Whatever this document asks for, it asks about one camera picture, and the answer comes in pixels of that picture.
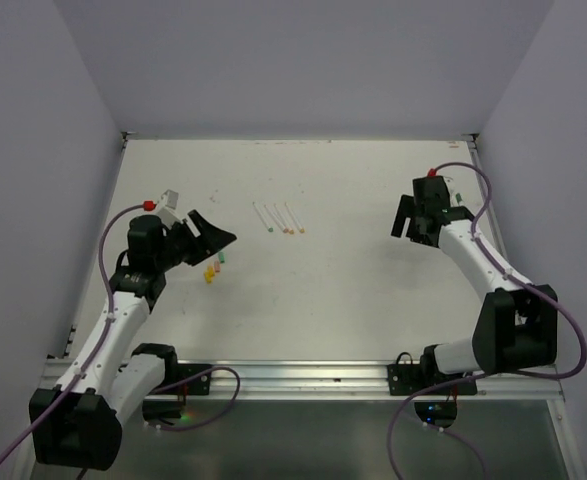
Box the wrist white camera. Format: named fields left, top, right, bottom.
left=427, top=169, right=458, bottom=200
left=153, top=190, right=182, bottom=229

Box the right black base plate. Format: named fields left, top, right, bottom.
left=386, top=363, right=478, bottom=396

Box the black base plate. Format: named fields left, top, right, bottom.
left=386, top=363, right=478, bottom=396
left=174, top=363, right=213, bottom=396

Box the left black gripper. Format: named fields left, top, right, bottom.
left=154, top=209, right=235, bottom=271

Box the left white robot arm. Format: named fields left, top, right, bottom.
left=29, top=203, right=237, bottom=471

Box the aluminium front rail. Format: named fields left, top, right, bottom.
left=42, top=357, right=567, bottom=401

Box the yellow cap marker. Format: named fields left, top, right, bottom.
left=285, top=202, right=306, bottom=234
left=273, top=203, right=295, bottom=235

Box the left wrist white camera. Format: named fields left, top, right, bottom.
left=153, top=190, right=182, bottom=229

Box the yellow cap marker front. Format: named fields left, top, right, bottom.
left=273, top=203, right=295, bottom=235

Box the light green cap marker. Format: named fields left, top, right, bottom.
left=252, top=202, right=274, bottom=233

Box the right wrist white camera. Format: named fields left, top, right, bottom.
left=427, top=169, right=458, bottom=200

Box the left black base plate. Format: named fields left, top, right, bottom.
left=174, top=363, right=213, bottom=396

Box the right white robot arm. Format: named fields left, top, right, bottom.
left=391, top=175, right=557, bottom=393

